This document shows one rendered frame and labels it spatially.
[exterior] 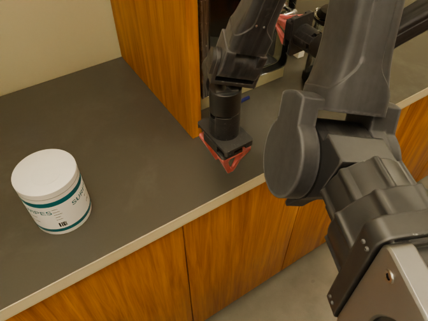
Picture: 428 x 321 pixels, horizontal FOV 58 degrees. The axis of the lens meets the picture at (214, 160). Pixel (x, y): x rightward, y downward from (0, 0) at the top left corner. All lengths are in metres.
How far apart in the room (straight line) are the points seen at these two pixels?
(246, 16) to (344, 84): 0.27
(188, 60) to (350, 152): 0.65
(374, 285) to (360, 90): 0.16
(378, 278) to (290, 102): 0.17
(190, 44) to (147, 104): 0.36
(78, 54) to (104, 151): 0.44
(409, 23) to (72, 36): 0.98
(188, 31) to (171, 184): 0.37
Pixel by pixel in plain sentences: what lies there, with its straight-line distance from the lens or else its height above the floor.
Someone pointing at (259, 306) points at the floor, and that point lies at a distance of 1.84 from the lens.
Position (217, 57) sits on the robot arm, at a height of 1.36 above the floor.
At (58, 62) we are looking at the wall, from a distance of 1.41.
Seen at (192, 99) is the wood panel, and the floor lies 1.08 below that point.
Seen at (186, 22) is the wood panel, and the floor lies 1.29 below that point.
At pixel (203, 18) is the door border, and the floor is 1.24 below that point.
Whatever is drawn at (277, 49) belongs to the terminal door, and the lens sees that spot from 1.22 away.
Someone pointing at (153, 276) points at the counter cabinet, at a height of 0.68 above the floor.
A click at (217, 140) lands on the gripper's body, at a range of 0.72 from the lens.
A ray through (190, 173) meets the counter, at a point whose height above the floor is 0.94.
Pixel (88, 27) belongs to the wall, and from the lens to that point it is 1.39.
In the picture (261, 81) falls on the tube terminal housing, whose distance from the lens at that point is 1.27.
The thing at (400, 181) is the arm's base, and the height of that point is 1.48.
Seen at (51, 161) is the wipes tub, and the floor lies 1.09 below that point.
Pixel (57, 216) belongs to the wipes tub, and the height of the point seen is 1.01.
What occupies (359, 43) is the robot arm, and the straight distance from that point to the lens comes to 0.35.
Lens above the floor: 1.70
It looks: 48 degrees down
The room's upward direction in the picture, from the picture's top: straight up
